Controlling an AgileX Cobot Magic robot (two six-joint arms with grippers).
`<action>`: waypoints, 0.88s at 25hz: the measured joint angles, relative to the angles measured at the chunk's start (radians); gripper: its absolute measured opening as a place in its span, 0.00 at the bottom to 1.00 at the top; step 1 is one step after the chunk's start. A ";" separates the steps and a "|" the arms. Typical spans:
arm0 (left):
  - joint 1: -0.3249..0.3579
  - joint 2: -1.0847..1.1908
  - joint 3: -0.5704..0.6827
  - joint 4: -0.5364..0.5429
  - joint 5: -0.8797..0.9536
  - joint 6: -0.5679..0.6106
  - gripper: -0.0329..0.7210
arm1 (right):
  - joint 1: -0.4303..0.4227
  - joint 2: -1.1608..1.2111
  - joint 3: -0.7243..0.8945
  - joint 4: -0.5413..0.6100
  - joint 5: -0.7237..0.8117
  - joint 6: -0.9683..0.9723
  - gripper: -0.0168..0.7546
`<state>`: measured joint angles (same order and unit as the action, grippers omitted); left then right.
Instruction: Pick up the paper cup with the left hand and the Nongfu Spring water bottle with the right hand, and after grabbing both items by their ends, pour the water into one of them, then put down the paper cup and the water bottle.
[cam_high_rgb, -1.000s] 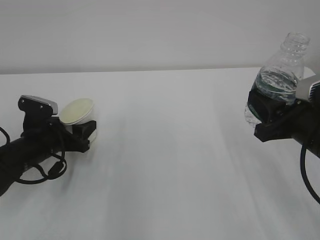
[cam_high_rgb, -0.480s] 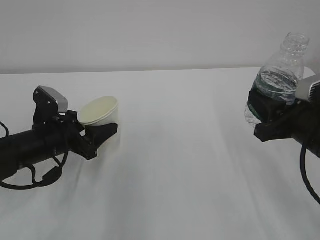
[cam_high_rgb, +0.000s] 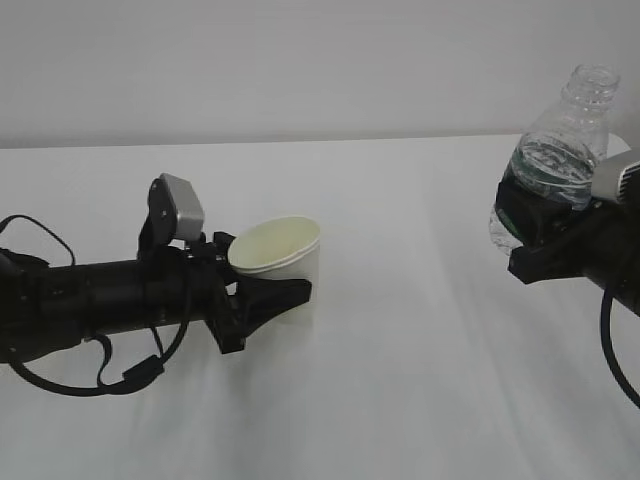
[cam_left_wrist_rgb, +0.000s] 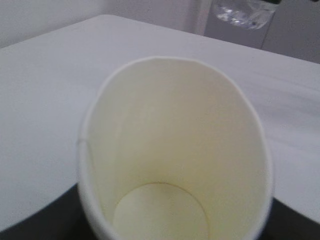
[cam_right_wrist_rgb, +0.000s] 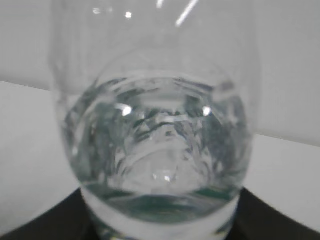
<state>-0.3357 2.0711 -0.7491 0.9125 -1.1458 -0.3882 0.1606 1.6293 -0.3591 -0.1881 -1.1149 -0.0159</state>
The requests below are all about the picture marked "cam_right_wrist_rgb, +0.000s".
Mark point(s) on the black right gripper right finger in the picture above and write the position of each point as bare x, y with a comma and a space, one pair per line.
256, 220

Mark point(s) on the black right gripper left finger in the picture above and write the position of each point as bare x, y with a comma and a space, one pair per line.
69, 220

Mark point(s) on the clear water bottle green label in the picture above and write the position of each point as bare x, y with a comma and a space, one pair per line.
157, 103

